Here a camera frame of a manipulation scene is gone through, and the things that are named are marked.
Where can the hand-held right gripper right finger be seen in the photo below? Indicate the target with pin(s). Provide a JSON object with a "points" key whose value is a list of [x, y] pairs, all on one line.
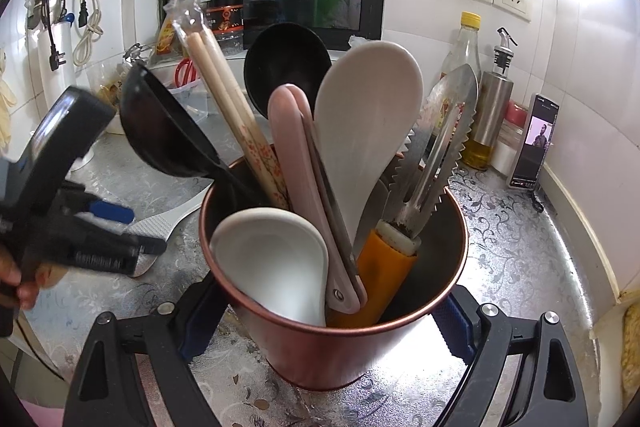
{"points": [[450, 327]]}

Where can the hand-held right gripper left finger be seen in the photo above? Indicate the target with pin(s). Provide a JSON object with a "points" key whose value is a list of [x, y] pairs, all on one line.
{"points": [[197, 327]]}

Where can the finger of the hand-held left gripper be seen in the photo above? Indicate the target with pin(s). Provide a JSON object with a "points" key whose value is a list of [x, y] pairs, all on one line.
{"points": [[110, 252], [107, 212]]}

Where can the textured white rice paddle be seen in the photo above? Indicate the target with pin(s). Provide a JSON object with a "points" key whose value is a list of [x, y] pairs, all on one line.
{"points": [[155, 224]]}

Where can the wide white soup spoon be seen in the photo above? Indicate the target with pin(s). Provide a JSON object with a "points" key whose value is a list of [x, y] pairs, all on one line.
{"points": [[270, 267]]}

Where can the red metal utensil holder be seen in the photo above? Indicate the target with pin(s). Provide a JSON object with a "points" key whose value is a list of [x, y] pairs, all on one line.
{"points": [[320, 357]]}

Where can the wooden chopsticks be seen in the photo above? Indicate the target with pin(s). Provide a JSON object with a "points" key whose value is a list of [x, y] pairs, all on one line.
{"points": [[225, 97]]}

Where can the smooth white rice paddle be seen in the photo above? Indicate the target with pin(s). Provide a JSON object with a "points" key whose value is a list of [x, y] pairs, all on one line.
{"points": [[365, 122]]}

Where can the black slotted ladle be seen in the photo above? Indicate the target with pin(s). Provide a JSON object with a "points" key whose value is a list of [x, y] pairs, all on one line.
{"points": [[285, 57]]}

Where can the person's left hand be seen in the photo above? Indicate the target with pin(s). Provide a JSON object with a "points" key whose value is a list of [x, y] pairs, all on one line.
{"points": [[10, 269]]}

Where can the yellowish rubber gloves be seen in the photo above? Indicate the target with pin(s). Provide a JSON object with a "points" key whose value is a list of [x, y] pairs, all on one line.
{"points": [[5, 107]]}

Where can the clear plastic container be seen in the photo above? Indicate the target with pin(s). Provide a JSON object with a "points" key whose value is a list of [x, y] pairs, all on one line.
{"points": [[192, 107]]}

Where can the crumpled foil packets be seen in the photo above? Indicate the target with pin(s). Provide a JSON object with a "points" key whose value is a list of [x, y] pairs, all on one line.
{"points": [[136, 53]]}

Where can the red scissors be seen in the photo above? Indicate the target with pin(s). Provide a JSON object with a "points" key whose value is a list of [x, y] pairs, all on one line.
{"points": [[190, 72]]}

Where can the pink cloth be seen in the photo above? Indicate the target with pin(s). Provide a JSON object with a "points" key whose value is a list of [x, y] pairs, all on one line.
{"points": [[42, 414]]}

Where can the yellowish sponge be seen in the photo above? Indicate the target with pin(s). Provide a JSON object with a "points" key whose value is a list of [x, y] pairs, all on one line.
{"points": [[630, 352]]}

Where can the orange packet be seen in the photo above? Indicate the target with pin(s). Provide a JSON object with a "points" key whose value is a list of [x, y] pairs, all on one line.
{"points": [[165, 39]]}

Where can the black smartphone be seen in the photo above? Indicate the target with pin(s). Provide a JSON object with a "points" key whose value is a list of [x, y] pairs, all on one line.
{"points": [[530, 162]]}

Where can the stainless steel oil dispenser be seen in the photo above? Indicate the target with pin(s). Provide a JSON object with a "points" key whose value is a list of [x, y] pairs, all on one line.
{"points": [[492, 117]]}

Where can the red lidded jar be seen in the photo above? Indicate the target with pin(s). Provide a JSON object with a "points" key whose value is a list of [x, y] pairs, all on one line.
{"points": [[515, 112]]}

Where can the black and red labelled jar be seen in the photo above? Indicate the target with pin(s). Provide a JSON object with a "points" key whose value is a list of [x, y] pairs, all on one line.
{"points": [[225, 19]]}

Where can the dark vinegar bottle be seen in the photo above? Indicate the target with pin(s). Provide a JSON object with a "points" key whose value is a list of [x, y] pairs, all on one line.
{"points": [[462, 52]]}

